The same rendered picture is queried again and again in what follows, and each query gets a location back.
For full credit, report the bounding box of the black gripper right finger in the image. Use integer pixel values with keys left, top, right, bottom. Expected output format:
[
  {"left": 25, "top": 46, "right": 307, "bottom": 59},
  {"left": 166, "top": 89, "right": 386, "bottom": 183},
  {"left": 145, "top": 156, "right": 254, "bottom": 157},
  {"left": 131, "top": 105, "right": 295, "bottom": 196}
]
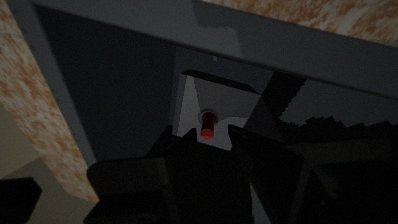
[{"left": 228, "top": 124, "right": 393, "bottom": 224}]

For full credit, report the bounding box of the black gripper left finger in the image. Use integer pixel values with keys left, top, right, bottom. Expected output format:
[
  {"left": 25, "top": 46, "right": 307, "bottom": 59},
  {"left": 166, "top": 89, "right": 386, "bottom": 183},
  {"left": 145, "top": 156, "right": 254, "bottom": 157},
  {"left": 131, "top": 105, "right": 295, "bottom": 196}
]
[{"left": 86, "top": 128, "right": 197, "bottom": 224}]

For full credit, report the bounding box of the dark red peg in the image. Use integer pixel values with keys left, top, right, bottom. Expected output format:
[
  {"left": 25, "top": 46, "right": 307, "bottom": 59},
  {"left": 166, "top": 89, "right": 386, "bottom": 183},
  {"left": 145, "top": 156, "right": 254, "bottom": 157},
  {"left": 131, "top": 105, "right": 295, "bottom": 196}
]
[{"left": 200, "top": 112, "right": 215, "bottom": 139}]

